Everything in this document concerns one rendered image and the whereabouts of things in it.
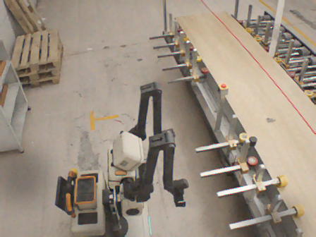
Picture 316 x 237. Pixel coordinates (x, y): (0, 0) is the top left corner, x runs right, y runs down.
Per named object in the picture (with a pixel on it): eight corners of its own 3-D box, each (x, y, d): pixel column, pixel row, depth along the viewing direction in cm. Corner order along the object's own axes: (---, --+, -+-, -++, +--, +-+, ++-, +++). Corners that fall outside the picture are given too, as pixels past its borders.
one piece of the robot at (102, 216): (85, 262, 244) (59, 219, 188) (87, 209, 284) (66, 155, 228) (123, 259, 242) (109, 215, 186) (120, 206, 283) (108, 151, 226)
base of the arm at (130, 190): (122, 180, 180) (123, 197, 172) (132, 174, 177) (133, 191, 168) (132, 185, 185) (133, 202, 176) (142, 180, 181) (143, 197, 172)
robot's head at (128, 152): (111, 166, 179) (125, 153, 171) (111, 141, 195) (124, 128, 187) (130, 174, 185) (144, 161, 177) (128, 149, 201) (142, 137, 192)
